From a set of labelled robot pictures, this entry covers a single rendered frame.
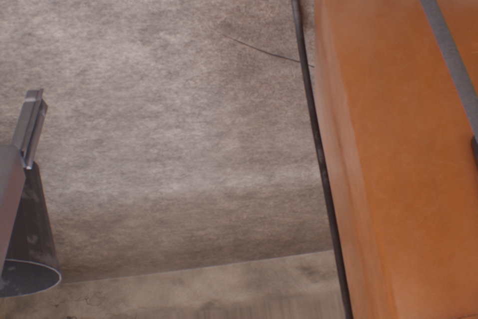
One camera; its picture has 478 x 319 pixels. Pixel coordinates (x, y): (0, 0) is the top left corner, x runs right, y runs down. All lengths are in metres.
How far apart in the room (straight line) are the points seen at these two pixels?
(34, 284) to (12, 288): 0.06
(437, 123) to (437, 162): 0.06
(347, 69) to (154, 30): 0.40
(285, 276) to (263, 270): 0.08
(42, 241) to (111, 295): 1.13
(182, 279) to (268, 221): 0.53
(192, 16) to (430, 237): 0.58
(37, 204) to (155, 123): 0.32
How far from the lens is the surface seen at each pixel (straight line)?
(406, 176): 1.08
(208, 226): 2.39
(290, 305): 2.79
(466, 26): 1.20
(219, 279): 2.81
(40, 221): 1.76
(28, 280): 1.94
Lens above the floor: 0.76
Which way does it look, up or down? 24 degrees down
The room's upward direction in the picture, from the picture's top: 172 degrees clockwise
